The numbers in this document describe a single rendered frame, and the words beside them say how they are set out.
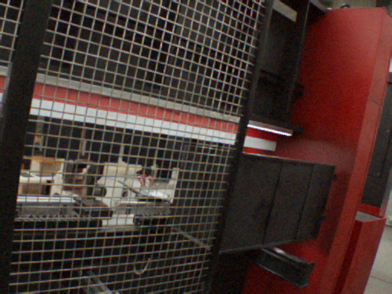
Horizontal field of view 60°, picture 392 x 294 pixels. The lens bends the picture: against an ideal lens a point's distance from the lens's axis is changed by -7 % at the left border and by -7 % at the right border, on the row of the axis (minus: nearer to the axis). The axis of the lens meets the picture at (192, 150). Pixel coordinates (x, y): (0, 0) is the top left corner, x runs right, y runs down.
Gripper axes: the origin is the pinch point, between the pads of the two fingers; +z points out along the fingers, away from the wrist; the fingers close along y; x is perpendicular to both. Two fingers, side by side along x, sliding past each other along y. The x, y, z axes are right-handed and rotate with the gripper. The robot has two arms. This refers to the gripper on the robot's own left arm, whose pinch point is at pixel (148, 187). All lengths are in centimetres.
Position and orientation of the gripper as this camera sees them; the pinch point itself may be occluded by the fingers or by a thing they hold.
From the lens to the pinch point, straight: 200.7
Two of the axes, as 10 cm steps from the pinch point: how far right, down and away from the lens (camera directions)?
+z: 1.0, 9.6, -2.6
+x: -6.6, 2.6, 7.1
